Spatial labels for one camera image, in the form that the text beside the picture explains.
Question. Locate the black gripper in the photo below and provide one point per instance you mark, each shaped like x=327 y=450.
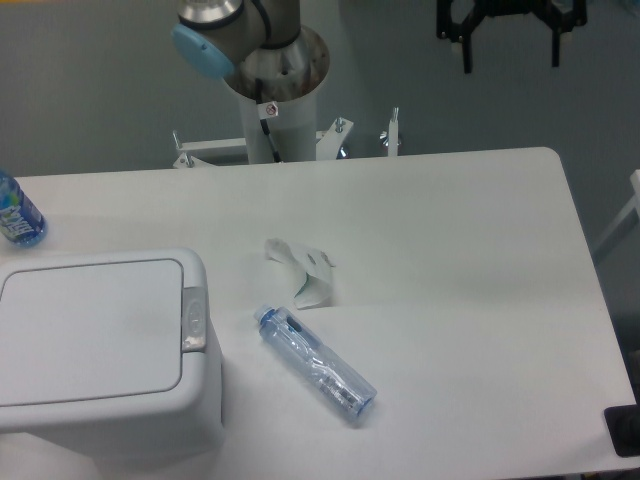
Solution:
x=561 y=20

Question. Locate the white plastic trash can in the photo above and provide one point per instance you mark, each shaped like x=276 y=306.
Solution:
x=174 y=434

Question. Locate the white trash can lid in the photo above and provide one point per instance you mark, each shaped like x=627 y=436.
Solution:
x=90 y=332

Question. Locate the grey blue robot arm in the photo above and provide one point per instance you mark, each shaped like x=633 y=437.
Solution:
x=214 y=37

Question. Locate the crumpled white paper wrapper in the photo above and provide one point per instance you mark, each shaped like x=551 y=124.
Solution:
x=312 y=269

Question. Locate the clear empty plastic bottle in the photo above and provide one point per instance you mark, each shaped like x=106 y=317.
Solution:
x=346 y=390

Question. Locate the black clamp at table edge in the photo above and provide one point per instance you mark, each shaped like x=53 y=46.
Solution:
x=623 y=426

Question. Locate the blue labelled water bottle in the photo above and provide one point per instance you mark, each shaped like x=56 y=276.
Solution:
x=22 y=223

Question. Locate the white frame at right edge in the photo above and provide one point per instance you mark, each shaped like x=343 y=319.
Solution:
x=620 y=226

